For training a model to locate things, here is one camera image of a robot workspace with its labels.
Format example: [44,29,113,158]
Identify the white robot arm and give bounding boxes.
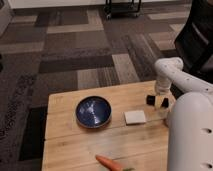
[155,57,213,171]

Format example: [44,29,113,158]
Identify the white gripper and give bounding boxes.
[154,79,176,110]

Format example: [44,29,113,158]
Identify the white paper cup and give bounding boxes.
[164,114,169,127]

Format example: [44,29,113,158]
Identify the black office chair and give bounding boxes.
[174,0,213,83]

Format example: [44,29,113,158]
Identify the black wheeled cart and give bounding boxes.
[104,0,142,19]

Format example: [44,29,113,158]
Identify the orange carrot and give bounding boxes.
[95,155,123,171]

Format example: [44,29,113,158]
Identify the white sponge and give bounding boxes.
[124,110,146,125]

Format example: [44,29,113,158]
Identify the black eraser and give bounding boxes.
[146,95,169,108]

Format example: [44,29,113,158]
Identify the dark blue bowl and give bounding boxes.
[75,96,112,129]

